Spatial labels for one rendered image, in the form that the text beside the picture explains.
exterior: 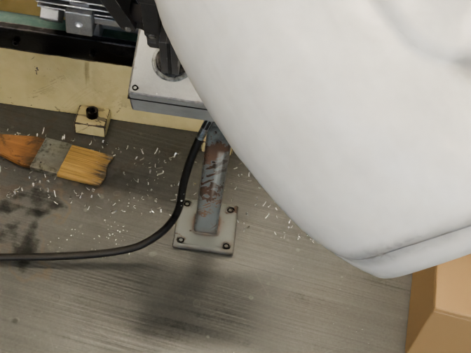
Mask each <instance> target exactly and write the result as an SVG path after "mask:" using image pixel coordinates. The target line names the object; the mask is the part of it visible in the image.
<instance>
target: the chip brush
mask: <svg viewBox="0 0 471 353"><path fill-rule="evenodd" d="M0 156H1V157H3V158H5V159H7V160H9V161H11V162H14V163H15V164H17V165H19V166H22V167H26V168H29V169H30V170H31V171H33V170H34V172H38V173H42V174H47V175H50V176H52V177H55V176H57V177H60V178H63V179H68V180H72V181H77V182H80V183H83V184H88V185H91V186H97V187H100V185H101V184H102V183H103V182H104V180H105V179H106V177H107V167H108V165H109V163H110V162H111V161H112V160H113V159H114V157H113V156H112V155H108V154H105V153H100V152H98V151H93V150H90V149H87V148H83V147H80V146H75V145H72V144H69V143H67V142H63V141H58V140H55V139H50V138H47V137H46V138H45V139H44V138H41V137H33V136H22V135H12V134H0Z"/></svg>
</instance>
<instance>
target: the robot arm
mask: <svg viewBox="0 0 471 353"><path fill-rule="evenodd" d="M100 1H101V2H102V3H103V4H104V6H105V7H106V9H107V10H108V11H109V13H110V14H111V16H112V17H113V18H114V19H115V21H116V22H117V24H118V25H119V27H120V28H121V29H122V30H124V31H126V32H135V31H136V28H138V29H141V30H143V31H144V35H145V36H146V39H147V45H148V46H149V47H150V48H159V50H160V58H161V72H162V73H165V74H174V75H179V70H180V64H182V66H183V68H184V70H185V72H186V75H187V76H188V77H189V80H190V81H191V83H192V85H193V87H194V88H195V90H196V92H197V93H198V96H199V97H200V99H201V100H202V102H203V104H204V105H205V107H206V109H207V110H208V112H209V114H210V115H211V117H212V119H213V120H214V122H215V123H216V125H217V127H218V128H219V129H220V131H221V133H222V134H223V135H224V137H225V138H226V140H227V142H228V143H229V144H230V146H231V148H232V149H233V151H234V152H235V154H236V155H237V156H238V157H239V159H240V160H241V161H242V162H243V163H244V165H245V166H246V167H247V169H248V170H249V171H250V172H251V173H252V175H253V176H254V178H255V179H256V180H257V181H258V182H259V184H260V185H261V186H262V187H263V189H264V190H265V191H266V192H267V193H268V194H269V196H270V197H271V198H272V199H273V200H274V201H275V203H276V204H277V205H278V206H279V207H280V208H281V210H283V212H284V213H286V215H288V217H290V218H291V220H293V222H295V224H297V225H298V227H300V229H302V231H304V232H305V233H306V234H307V235H309V236H310V237H311V238H313V239H314V240H315V241H316V242H317V243H319V244H320V245H322V246H323V247H324V248H326V249H328V250H330V251H331V252H332V253H334V254H336V255H337V256H338V257H339V258H342V259H343V260H344V261H346V262H347V263H349V264H351V265H353V266H355V267H356V268H359V269H361V270H363V271H365V272H367V273H369V274H370V275H373V276H375V277H379V278H384V279H387V278H395V277H401V276H403V275H408V274H411V273H413V272H418V271H420V270H424V269H427V268H431V267H433V266H436V265H439V264H442V263H445V262H448V261H452V260H454V259H457V258H460V257H462V256H466V255H468V254H471V0H100Z"/></svg>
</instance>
